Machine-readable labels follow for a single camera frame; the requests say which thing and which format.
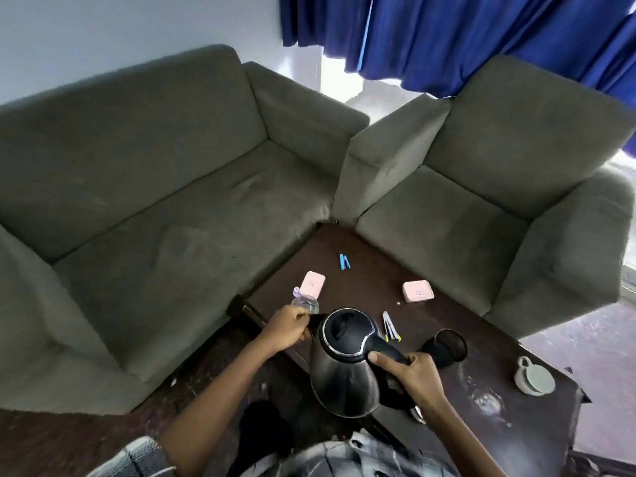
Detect person's left hand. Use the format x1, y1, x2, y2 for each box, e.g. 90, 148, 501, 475
256, 305, 314, 355

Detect black steel electric kettle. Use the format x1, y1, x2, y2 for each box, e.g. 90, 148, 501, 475
308, 307, 424, 421

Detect plaid shirt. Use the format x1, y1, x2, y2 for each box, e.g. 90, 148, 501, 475
86, 431, 460, 477

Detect person's right hand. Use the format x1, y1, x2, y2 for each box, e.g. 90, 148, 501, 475
368, 350, 448, 416

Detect clear drinking glass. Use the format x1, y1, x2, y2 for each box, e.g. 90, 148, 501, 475
463, 376, 508, 419

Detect grey fabric sofa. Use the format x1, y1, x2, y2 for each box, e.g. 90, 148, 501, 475
0, 43, 371, 417

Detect black trousers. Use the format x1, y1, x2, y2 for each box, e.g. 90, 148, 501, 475
225, 398, 351, 477

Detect grey fabric armchair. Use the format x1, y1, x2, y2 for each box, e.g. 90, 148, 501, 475
331, 54, 636, 340

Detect person's left forearm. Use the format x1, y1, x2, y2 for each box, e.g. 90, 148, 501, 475
156, 338, 280, 477

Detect person's right forearm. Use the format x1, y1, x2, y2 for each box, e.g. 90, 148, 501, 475
421, 396, 508, 477

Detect clear bottle with purple cap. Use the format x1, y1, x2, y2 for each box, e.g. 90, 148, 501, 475
291, 287, 320, 316

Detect black cup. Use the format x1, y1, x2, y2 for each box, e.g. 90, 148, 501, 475
420, 329, 469, 369

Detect white cup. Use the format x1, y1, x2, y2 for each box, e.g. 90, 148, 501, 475
513, 355, 557, 397

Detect pink rectangular box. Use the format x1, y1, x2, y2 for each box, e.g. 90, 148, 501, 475
402, 280, 435, 303
300, 271, 327, 299

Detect blue curtain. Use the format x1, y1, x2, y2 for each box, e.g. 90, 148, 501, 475
278, 0, 636, 157

